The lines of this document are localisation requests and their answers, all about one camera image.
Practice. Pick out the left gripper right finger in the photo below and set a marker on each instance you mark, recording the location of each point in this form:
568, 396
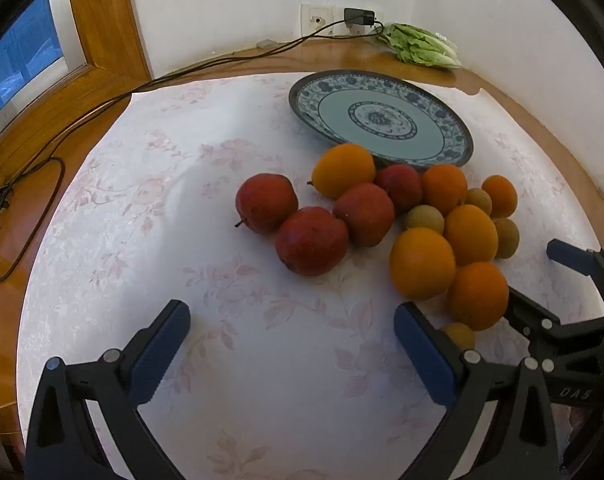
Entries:
521, 441

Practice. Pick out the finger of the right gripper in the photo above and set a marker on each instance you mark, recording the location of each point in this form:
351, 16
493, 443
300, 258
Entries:
585, 261
542, 329

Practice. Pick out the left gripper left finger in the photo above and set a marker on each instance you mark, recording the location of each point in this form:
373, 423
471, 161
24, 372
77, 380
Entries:
62, 442

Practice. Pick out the brown longan fruit front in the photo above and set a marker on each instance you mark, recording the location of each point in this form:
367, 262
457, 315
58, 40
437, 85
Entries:
461, 335

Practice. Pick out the brown longan fruit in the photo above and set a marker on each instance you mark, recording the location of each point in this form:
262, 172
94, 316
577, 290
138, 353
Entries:
461, 335
508, 238
424, 216
479, 198

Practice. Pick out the large orange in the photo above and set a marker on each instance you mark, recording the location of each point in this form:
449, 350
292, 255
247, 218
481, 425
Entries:
422, 264
478, 296

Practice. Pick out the small orange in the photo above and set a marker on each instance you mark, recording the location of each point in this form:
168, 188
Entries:
503, 194

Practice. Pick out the brown longan fruit back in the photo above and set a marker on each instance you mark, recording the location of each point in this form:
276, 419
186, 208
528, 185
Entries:
479, 198

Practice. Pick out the red apple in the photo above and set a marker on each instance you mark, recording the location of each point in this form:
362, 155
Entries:
264, 202
402, 183
368, 213
312, 241

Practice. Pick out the red apple front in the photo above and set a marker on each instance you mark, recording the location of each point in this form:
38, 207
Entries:
312, 241

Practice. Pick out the red apple back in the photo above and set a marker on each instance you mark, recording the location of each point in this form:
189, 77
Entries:
402, 183

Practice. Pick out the large yellow-orange citrus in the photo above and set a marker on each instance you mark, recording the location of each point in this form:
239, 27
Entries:
341, 168

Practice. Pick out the white floral table mat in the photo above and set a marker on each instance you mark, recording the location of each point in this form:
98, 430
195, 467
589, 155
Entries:
279, 377

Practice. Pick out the blue floral ceramic plate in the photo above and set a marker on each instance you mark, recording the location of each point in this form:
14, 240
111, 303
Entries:
395, 121

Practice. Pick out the bagged green lettuce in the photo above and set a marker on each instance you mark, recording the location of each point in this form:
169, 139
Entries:
414, 45

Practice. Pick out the black power adapter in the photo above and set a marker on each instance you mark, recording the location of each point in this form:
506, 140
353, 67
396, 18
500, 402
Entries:
359, 17

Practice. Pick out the white wall socket plate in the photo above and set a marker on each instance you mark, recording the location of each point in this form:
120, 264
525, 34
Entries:
329, 21

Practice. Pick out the small grey wall stub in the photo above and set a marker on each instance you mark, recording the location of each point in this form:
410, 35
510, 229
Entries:
266, 44

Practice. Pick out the wooden window frame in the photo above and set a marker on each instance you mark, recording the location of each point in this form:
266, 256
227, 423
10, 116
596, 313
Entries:
60, 58

